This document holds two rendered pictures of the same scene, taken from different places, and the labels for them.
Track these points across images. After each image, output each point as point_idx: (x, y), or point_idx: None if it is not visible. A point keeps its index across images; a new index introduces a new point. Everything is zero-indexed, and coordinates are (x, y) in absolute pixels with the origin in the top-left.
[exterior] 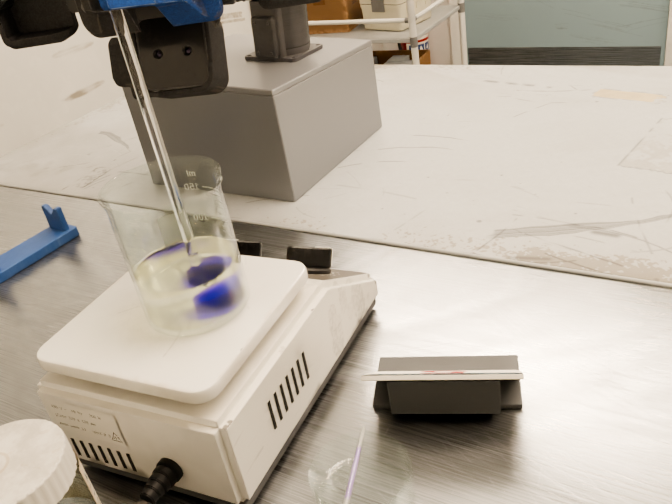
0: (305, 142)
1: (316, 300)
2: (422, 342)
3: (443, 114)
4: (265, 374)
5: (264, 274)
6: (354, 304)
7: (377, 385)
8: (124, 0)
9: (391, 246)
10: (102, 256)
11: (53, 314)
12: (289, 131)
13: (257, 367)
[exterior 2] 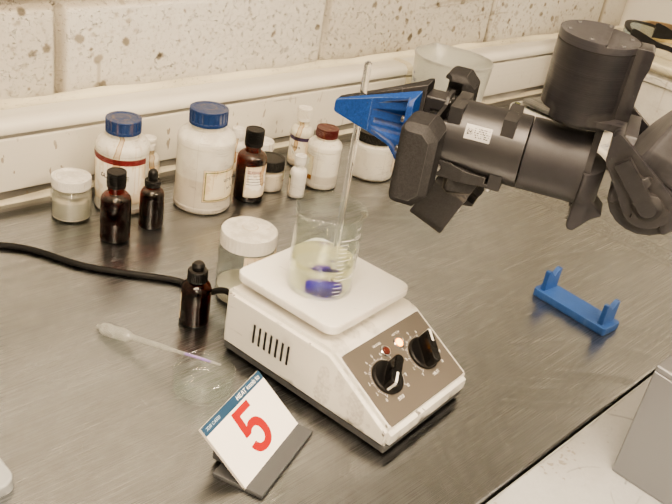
0: (668, 452)
1: (319, 348)
2: (318, 461)
3: None
4: (261, 312)
5: (334, 310)
6: (349, 405)
7: None
8: (345, 114)
9: (477, 501)
10: (553, 342)
11: (475, 312)
12: (652, 417)
13: (264, 307)
